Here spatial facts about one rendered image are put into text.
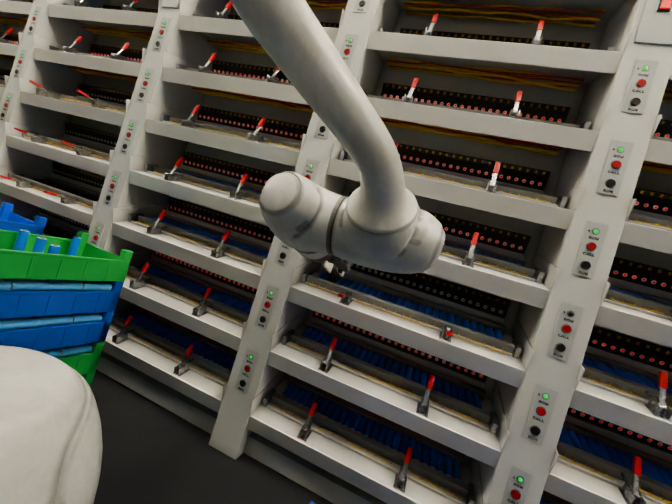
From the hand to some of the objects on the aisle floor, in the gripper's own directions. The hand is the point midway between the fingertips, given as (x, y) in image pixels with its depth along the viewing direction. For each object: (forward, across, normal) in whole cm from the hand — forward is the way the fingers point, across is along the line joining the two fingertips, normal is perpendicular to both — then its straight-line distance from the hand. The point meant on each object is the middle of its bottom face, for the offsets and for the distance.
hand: (335, 266), depth 85 cm
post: (+23, -54, +56) cm, 81 cm away
